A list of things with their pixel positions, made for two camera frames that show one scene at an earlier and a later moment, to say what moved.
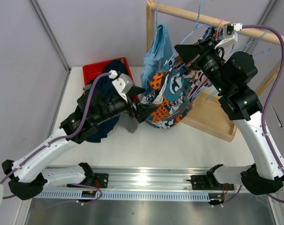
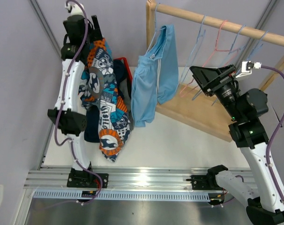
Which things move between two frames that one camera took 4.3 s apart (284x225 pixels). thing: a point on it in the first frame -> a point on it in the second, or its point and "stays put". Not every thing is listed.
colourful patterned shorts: [174, 87] -> [100, 88]
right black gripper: [193, 55] -> [210, 80]
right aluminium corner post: [268, 10] stays put
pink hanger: [202, 83] -> [216, 50]
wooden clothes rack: [206, 113] stays put
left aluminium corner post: [45, 25] stays put
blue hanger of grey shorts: [248, 43] -> [232, 49]
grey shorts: [126, 120] -> [125, 97]
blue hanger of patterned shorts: [196, 27] -> [201, 37]
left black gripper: [142, 109] -> [96, 34]
